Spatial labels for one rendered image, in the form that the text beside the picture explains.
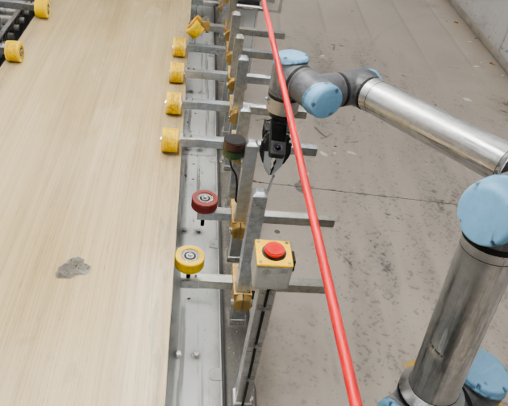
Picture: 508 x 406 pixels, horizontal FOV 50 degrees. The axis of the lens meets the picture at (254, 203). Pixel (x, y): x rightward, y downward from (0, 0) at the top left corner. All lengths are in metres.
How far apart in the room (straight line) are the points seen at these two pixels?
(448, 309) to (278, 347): 1.38
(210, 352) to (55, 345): 0.50
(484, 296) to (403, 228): 2.15
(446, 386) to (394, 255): 1.81
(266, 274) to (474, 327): 0.43
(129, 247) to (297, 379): 1.13
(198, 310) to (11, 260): 0.57
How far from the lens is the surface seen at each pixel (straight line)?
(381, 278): 2.90
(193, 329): 1.68
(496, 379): 1.52
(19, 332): 1.35
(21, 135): 1.96
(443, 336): 1.22
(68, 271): 1.45
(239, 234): 1.66
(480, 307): 1.15
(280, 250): 1.05
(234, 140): 1.50
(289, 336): 2.51
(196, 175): 2.24
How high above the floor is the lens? 1.94
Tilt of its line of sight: 38 degrees down
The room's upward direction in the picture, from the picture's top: 10 degrees clockwise
